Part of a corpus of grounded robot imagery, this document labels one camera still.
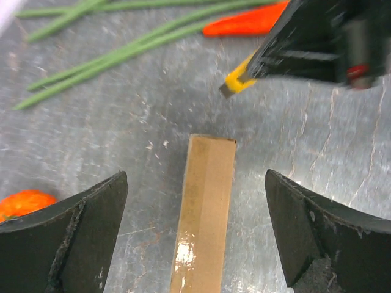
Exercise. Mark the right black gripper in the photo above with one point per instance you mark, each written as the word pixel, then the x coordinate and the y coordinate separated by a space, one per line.
pixel 305 43

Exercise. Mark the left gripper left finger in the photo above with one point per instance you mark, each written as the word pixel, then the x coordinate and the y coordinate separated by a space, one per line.
pixel 66 247

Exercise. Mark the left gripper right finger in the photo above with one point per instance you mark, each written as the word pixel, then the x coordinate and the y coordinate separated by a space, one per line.
pixel 325 246

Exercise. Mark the yellow utility knife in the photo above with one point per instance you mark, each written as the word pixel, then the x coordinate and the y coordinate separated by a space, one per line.
pixel 237 80

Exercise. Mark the brown cardboard express box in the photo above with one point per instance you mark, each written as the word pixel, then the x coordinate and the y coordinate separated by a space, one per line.
pixel 198 260

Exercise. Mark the orange carrot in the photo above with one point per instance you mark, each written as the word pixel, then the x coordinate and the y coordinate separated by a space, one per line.
pixel 254 22

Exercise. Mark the small orange pumpkin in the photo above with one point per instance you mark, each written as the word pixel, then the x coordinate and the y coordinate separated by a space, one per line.
pixel 25 202

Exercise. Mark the bunch of long green beans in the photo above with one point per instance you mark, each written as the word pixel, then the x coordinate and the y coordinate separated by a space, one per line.
pixel 151 24

